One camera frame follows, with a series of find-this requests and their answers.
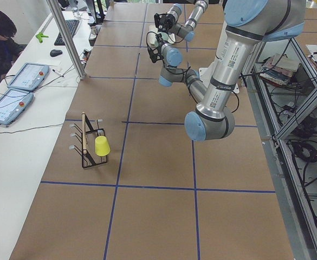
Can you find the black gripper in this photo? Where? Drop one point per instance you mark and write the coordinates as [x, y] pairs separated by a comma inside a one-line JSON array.
[[167, 21], [156, 50]]

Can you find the pale green cup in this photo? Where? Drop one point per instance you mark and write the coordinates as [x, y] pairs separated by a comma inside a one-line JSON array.
[[159, 38]]

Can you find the stack of books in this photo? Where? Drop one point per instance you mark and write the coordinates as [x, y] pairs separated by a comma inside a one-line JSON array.
[[279, 72]]

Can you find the metal cup on desk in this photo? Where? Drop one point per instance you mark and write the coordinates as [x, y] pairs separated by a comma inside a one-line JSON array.
[[93, 30]]

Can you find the green clamp tool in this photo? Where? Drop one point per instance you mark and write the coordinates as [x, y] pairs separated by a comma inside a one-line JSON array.
[[40, 36]]

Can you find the black computer mouse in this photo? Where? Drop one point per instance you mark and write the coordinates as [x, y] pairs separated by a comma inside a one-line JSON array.
[[55, 52]]

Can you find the teach pendant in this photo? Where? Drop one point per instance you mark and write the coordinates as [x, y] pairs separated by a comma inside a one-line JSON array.
[[29, 77], [13, 103]]

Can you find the aluminium frame post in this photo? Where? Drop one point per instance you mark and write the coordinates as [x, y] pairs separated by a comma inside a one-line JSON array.
[[62, 26]]

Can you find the yellow cup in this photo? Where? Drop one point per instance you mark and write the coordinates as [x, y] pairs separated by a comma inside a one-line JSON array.
[[102, 147]]

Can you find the wooden rack handle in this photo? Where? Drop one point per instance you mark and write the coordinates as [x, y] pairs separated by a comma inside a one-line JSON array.
[[84, 135]]

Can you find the black wire cup rack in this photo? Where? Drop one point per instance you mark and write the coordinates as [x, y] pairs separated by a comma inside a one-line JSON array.
[[89, 160]]

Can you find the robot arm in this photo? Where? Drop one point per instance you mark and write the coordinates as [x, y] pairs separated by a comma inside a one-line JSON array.
[[184, 31], [246, 23]]

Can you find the white tray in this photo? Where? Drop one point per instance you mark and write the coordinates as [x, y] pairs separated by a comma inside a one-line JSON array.
[[152, 36]]

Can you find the lower teach pendant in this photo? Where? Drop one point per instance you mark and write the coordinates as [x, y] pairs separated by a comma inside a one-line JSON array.
[[13, 103]]

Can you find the upper teach pendant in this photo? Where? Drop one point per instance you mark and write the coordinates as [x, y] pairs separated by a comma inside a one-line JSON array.
[[29, 77]]

